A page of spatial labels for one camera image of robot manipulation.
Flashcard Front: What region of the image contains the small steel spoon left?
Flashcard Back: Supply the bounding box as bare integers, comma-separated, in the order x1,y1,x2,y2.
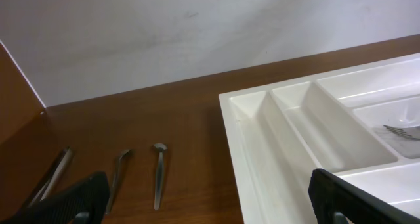
105,149,132,215

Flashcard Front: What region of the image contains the small steel spoon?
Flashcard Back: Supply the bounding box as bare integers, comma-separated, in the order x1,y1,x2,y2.
154,143,167,210
105,149,132,215

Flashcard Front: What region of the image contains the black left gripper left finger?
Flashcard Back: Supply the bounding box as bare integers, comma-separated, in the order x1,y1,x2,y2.
1,171,110,224

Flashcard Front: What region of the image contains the small steel spoon right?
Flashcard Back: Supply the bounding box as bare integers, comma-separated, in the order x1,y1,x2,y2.
154,143,167,210

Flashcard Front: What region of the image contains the white cutlery tray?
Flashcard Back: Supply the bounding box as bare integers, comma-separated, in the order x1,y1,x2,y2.
219,54,419,223

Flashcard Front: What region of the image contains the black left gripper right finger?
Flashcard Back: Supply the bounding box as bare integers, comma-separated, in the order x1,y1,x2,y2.
308,168,419,224

